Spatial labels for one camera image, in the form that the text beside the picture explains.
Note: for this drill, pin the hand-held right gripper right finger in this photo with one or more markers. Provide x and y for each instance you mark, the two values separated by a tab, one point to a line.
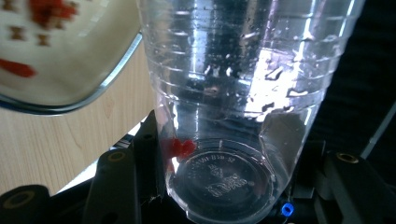
311	165

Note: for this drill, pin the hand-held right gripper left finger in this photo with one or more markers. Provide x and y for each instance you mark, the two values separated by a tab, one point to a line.
148	161

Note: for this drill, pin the red berry clump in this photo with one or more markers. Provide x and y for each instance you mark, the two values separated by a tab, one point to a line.
180	148

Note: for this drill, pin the clear plastic cup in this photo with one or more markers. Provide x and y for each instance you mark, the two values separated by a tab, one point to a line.
236	93

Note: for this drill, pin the cream enamel mug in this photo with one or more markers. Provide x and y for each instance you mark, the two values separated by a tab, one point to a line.
71	68

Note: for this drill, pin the blue round fitting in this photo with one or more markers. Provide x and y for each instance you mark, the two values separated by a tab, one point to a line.
287	209

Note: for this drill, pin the grey metal rod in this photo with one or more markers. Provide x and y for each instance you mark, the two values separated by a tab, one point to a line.
378	132

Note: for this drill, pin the group of floating red pieces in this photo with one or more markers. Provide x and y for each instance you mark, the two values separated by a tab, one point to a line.
51	12

